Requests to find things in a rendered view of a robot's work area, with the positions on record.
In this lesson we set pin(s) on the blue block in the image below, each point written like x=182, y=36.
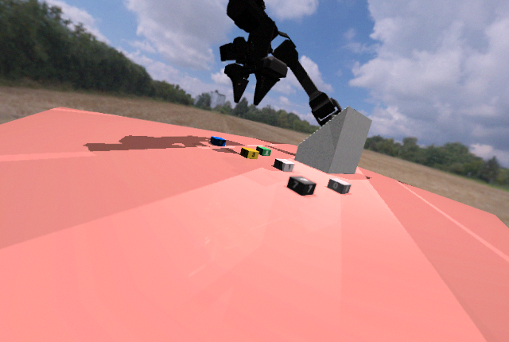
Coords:
x=217, y=141

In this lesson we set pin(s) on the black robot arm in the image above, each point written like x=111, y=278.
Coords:
x=250, y=16

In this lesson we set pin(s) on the yellow block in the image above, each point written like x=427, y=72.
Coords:
x=249, y=153

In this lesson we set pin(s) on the green block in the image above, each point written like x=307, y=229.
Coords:
x=263, y=151

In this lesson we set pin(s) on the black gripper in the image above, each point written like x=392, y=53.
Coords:
x=267, y=70

